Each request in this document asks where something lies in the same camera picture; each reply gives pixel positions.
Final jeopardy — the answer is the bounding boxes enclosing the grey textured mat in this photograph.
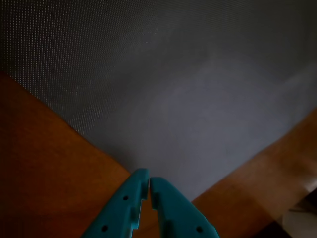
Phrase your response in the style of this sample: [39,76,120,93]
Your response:
[0,0,317,200]

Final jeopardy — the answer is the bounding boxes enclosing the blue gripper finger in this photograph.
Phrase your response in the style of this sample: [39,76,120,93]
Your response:
[149,176,221,238]
[81,168,150,238]

